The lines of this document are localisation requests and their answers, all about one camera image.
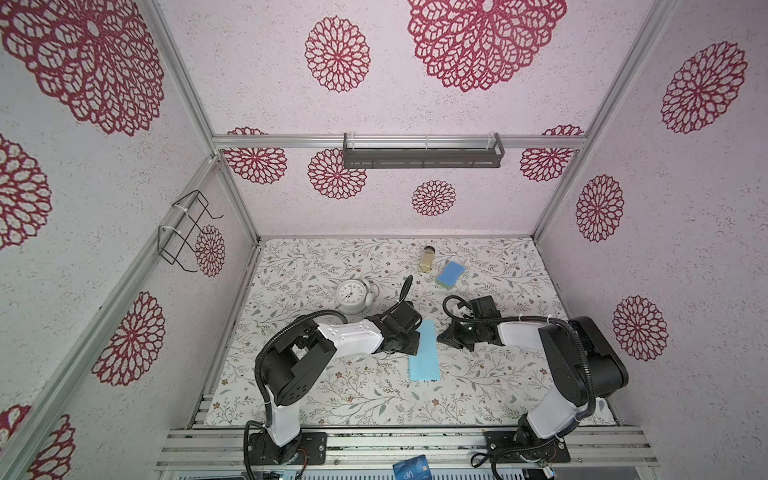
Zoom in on light blue paper sheet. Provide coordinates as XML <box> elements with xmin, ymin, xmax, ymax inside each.
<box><xmin>408</xmin><ymin>320</ymin><xmax>441</xmax><ymax>381</ymax></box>

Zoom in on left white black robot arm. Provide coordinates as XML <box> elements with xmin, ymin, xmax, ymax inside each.
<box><xmin>254</xmin><ymin>300</ymin><xmax>423</xmax><ymax>448</ymax></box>

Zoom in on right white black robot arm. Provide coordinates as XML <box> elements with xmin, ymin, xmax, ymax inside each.
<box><xmin>437</xmin><ymin>295</ymin><xmax>629</xmax><ymax>448</ymax></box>

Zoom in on white alarm clock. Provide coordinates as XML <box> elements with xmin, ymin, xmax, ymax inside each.
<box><xmin>334</xmin><ymin>278</ymin><xmax>380</xmax><ymax>315</ymax></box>

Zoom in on blue green sponge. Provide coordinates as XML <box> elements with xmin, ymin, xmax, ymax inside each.
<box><xmin>435</xmin><ymin>261</ymin><xmax>466</xmax><ymax>290</ymax></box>

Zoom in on small yellow liquid jar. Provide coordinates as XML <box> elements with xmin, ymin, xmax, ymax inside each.
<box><xmin>419</xmin><ymin>246</ymin><xmax>436</xmax><ymax>274</ymax></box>

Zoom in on blue card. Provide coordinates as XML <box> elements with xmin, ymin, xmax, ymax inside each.
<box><xmin>392</xmin><ymin>455</ymin><xmax>433</xmax><ymax>480</ymax></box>

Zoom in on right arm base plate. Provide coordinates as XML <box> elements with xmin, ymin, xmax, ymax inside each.
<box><xmin>484</xmin><ymin>430</ymin><xmax>571</xmax><ymax>464</ymax></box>

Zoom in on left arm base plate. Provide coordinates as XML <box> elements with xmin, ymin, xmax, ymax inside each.
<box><xmin>244</xmin><ymin>430</ymin><xmax>328</xmax><ymax>467</ymax></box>

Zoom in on black wall shelf rack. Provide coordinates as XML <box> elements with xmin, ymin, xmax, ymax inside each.
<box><xmin>342</xmin><ymin>134</ymin><xmax>506</xmax><ymax>170</ymax></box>

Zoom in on black wire wall basket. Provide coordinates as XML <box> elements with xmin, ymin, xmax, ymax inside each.
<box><xmin>155</xmin><ymin>189</ymin><xmax>222</xmax><ymax>273</ymax></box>

